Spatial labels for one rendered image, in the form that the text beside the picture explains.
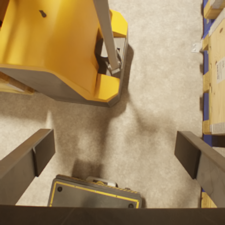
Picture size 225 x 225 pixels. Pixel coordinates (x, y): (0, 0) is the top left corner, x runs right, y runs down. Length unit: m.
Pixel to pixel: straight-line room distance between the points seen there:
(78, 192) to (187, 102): 1.25
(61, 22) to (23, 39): 0.21
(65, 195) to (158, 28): 1.82
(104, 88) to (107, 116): 0.40
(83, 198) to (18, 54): 1.05
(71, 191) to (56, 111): 0.81
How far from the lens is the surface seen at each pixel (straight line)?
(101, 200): 1.34
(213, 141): 1.43
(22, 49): 0.96
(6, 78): 1.45
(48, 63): 0.87
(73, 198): 1.39
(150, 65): 1.75
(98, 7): 0.80
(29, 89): 1.67
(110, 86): 1.30
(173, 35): 1.96
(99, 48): 1.34
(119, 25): 1.56
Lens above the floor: 1.56
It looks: 79 degrees down
